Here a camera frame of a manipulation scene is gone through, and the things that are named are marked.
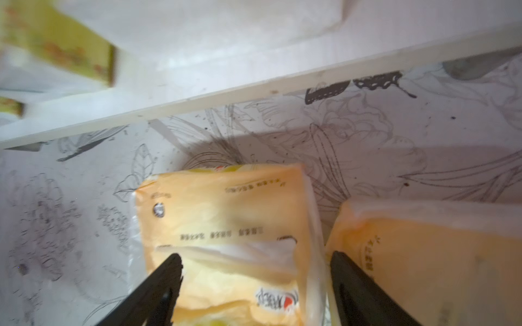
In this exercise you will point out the orange tissue pack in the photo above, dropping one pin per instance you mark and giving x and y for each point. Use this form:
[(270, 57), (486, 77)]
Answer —
[(250, 241), (445, 263)]

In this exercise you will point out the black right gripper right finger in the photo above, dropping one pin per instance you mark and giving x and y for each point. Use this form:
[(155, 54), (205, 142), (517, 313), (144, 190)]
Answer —
[(359, 300)]

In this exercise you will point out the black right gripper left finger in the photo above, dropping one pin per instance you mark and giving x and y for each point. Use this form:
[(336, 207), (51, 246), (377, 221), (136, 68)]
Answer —
[(153, 302)]

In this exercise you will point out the yellow green tissue pack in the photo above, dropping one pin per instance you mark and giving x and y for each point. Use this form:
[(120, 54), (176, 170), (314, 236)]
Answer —
[(47, 55), (10, 111)]

